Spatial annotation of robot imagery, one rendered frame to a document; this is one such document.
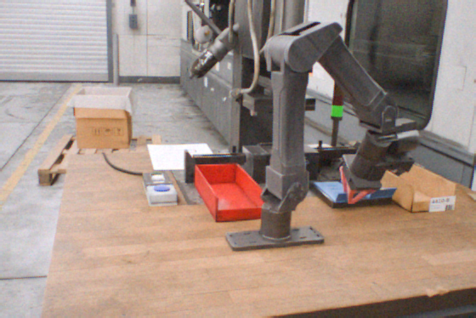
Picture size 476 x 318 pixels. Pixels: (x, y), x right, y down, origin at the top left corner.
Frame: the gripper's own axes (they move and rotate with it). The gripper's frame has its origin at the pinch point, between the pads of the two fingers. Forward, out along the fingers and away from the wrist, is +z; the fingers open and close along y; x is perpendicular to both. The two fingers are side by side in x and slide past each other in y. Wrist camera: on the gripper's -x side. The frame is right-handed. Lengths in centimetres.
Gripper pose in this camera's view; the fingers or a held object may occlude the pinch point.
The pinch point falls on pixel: (349, 195)
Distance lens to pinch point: 119.9
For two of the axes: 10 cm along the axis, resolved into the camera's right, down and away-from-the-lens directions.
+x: -9.7, 0.1, -2.3
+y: -1.6, -7.2, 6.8
